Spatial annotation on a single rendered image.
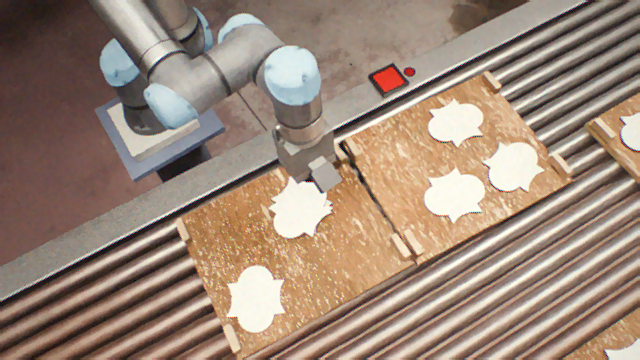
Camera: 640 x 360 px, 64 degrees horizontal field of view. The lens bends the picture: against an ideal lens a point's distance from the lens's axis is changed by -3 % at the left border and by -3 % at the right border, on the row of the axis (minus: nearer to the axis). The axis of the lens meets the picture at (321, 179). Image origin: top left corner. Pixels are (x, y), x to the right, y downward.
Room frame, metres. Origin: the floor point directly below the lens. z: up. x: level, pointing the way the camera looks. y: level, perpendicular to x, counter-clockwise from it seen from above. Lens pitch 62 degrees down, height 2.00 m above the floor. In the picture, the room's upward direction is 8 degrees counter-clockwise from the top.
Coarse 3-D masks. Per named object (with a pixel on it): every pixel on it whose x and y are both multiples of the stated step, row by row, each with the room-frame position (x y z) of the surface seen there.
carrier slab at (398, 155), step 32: (448, 96) 0.75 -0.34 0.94; (480, 96) 0.74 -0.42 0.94; (384, 128) 0.68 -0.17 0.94; (416, 128) 0.67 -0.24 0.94; (480, 128) 0.65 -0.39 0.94; (512, 128) 0.63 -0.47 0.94; (352, 160) 0.61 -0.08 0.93; (384, 160) 0.59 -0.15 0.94; (416, 160) 0.58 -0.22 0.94; (448, 160) 0.57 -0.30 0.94; (480, 160) 0.56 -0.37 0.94; (544, 160) 0.54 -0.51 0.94; (384, 192) 0.51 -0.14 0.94; (416, 192) 0.50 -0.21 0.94; (512, 192) 0.47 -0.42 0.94; (544, 192) 0.46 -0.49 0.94; (416, 224) 0.43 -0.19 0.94; (448, 224) 0.42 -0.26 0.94; (480, 224) 0.41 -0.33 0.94
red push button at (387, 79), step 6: (384, 72) 0.85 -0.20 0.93; (390, 72) 0.85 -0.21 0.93; (396, 72) 0.85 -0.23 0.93; (378, 78) 0.84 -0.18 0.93; (384, 78) 0.83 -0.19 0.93; (390, 78) 0.83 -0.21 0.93; (396, 78) 0.83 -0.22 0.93; (378, 84) 0.82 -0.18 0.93; (384, 84) 0.82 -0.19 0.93; (390, 84) 0.81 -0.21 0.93; (396, 84) 0.81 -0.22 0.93; (384, 90) 0.80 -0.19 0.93
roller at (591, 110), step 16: (608, 96) 0.70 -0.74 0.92; (624, 96) 0.70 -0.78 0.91; (576, 112) 0.67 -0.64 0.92; (592, 112) 0.66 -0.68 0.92; (544, 128) 0.63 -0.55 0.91; (560, 128) 0.63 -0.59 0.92; (576, 128) 0.63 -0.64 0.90; (544, 144) 0.59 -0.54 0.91; (208, 320) 0.28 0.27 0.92; (176, 336) 0.26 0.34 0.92; (192, 336) 0.25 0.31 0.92; (208, 336) 0.25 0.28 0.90; (144, 352) 0.23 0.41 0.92; (160, 352) 0.23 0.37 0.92; (176, 352) 0.23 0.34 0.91
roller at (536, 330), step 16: (608, 272) 0.27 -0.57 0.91; (624, 272) 0.26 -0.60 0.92; (592, 288) 0.24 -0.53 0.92; (608, 288) 0.23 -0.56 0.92; (560, 304) 0.22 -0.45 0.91; (576, 304) 0.21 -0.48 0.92; (592, 304) 0.21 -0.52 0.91; (544, 320) 0.19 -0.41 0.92; (560, 320) 0.18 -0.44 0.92; (512, 336) 0.17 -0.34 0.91; (528, 336) 0.16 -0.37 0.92; (544, 336) 0.16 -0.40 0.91; (496, 352) 0.14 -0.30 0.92; (512, 352) 0.14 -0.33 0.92
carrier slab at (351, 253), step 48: (240, 192) 0.56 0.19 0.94; (336, 192) 0.53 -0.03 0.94; (192, 240) 0.46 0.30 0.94; (240, 240) 0.44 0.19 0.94; (288, 240) 0.43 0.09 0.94; (336, 240) 0.41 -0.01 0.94; (384, 240) 0.40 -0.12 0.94; (288, 288) 0.32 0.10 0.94; (336, 288) 0.31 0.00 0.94; (240, 336) 0.24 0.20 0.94
